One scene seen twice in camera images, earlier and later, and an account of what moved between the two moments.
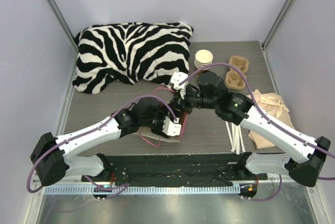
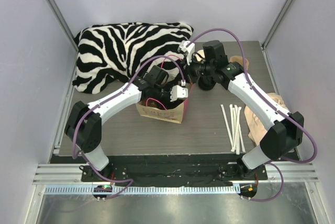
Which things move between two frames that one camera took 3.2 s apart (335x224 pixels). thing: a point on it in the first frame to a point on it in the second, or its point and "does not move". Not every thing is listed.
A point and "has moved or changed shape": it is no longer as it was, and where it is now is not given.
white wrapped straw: (234, 143) does not move
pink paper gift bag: (154, 138) has moved or changed shape
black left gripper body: (159, 125) to (162, 96)
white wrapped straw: (242, 138) does not move
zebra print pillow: (132, 52) does not move
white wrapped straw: (237, 140) does not move
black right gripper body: (181, 100) to (188, 67)
